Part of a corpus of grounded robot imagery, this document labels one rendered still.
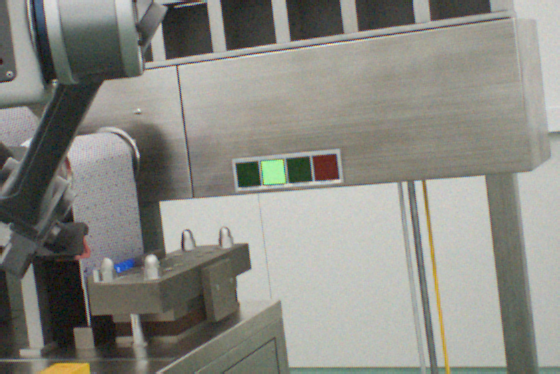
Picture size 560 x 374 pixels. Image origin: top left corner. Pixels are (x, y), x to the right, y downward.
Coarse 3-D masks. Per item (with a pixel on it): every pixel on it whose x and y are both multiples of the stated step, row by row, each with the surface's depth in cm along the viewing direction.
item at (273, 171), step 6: (264, 162) 220; (270, 162) 219; (276, 162) 219; (282, 162) 218; (264, 168) 220; (270, 168) 219; (276, 168) 219; (282, 168) 218; (264, 174) 220; (270, 174) 220; (276, 174) 219; (282, 174) 218; (264, 180) 220; (270, 180) 220; (276, 180) 219; (282, 180) 218
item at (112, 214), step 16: (96, 192) 210; (112, 192) 216; (128, 192) 221; (80, 208) 205; (96, 208) 210; (112, 208) 215; (128, 208) 221; (96, 224) 209; (112, 224) 215; (128, 224) 220; (96, 240) 209; (112, 240) 214; (128, 240) 220; (96, 256) 208; (112, 256) 214; (128, 256) 219; (80, 272) 204
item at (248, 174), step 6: (240, 168) 222; (246, 168) 222; (252, 168) 221; (240, 174) 222; (246, 174) 222; (252, 174) 221; (258, 174) 221; (240, 180) 223; (246, 180) 222; (252, 180) 221; (258, 180) 221
